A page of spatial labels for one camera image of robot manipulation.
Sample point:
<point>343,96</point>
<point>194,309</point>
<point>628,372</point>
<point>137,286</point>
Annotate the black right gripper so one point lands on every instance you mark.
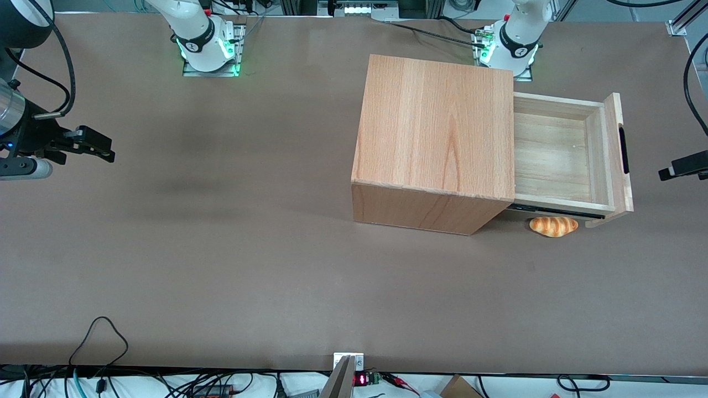
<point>34,139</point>

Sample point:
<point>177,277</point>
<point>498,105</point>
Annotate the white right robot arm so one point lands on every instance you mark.
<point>196,27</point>

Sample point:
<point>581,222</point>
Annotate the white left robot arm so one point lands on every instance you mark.
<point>520,27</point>

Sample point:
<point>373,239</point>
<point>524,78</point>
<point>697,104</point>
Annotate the wooden drawer cabinet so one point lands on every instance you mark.
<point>437,121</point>

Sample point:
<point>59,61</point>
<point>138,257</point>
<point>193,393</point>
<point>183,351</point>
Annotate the toy bread roll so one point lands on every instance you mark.
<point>553,226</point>

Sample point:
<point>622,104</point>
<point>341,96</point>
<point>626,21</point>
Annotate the orange black device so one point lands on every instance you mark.
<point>213,390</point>

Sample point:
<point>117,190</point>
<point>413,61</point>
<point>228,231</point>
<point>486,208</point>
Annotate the white light bar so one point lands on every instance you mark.
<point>362,9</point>

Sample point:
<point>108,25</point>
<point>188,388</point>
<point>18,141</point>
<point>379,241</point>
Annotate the brown cardboard piece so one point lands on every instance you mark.
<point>459,388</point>

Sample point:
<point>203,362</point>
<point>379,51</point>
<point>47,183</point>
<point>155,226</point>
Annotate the tan wooden beam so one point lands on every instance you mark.
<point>338,381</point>

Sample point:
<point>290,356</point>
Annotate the red digit display module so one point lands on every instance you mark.
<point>362,379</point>

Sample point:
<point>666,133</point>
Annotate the red alligator clip lead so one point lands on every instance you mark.
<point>401,381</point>

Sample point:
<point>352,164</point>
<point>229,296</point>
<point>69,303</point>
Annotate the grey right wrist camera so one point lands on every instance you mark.
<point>25,168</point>

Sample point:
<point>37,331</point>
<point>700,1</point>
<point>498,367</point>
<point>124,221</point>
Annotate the aluminium profile rail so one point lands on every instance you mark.
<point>679,23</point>

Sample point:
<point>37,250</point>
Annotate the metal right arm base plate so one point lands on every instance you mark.
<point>239,52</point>

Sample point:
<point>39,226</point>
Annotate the silver metal bracket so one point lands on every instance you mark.
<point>358,362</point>

